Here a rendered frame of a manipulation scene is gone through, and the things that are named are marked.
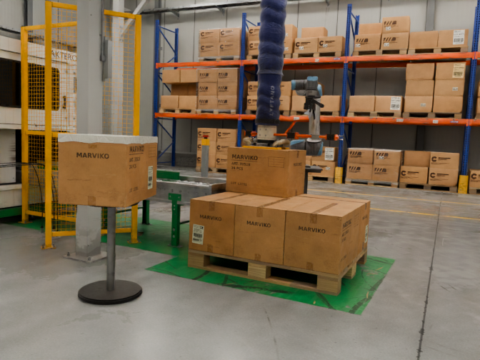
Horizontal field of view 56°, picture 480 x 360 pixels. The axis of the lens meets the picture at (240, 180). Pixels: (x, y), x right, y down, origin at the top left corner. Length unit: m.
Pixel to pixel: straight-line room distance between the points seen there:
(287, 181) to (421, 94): 7.49
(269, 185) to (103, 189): 1.67
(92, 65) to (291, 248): 2.09
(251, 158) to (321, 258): 1.20
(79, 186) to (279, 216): 1.37
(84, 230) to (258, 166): 1.53
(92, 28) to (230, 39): 8.73
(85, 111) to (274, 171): 1.61
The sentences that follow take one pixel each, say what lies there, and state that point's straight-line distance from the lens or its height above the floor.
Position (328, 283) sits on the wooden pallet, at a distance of 3.20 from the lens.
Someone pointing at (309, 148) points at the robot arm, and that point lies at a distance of 4.75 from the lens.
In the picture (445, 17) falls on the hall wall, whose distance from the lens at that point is 12.58.
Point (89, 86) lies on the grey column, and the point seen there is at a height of 1.39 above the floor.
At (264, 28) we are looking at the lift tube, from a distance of 4.10.
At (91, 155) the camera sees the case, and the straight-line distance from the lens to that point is 2.66.
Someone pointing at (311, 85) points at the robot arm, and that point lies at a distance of 3.94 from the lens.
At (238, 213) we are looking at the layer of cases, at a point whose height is 0.48.
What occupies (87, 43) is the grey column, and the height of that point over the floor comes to 1.71.
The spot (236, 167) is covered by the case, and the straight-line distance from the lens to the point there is 4.00.
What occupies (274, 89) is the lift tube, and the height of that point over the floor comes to 1.46.
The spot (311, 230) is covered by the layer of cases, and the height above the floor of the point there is 0.43.
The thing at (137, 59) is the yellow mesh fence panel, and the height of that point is 1.70.
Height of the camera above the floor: 1.05
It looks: 6 degrees down
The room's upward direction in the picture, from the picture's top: 2 degrees clockwise
